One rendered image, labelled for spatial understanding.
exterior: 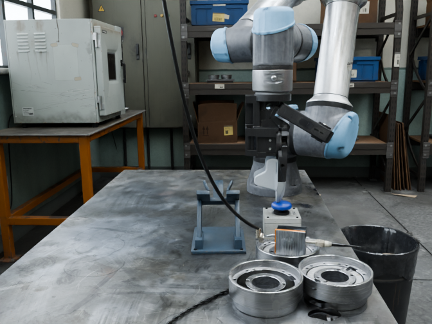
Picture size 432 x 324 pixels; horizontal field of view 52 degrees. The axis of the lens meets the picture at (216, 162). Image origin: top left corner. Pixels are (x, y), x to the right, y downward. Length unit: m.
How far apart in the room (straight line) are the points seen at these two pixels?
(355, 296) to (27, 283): 0.50
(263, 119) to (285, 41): 0.15
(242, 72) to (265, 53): 3.81
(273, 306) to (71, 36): 2.45
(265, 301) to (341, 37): 0.75
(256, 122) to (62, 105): 2.17
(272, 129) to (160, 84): 3.68
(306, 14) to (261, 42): 3.90
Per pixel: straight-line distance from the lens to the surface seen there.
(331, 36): 1.18
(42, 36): 2.95
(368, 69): 4.29
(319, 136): 0.85
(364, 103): 4.81
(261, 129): 0.83
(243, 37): 0.96
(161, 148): 4.78
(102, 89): 2.84
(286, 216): 0.89
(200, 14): 4.18
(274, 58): 0.82
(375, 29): 4.21
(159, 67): 4.47
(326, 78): 1.15
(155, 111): 4.50
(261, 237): 0.75
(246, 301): 0.62
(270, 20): 0.83
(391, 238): 2.14
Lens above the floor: 1.13
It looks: 12 degrees down
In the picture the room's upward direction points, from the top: 1 degrees counter-clockwise
